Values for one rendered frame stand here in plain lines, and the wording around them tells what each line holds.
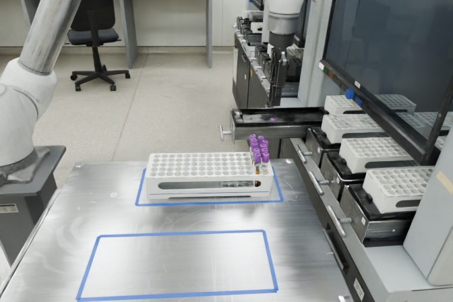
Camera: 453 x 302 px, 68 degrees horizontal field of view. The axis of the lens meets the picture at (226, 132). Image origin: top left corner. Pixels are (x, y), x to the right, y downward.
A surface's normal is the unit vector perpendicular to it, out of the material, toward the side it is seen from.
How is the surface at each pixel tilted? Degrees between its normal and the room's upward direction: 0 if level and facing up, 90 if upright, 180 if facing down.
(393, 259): 0
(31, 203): 90
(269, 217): 0
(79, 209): 0
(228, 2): 90
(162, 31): 90
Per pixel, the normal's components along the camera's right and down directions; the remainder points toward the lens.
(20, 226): 0.11, 0.50
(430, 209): -0.99, 0.03
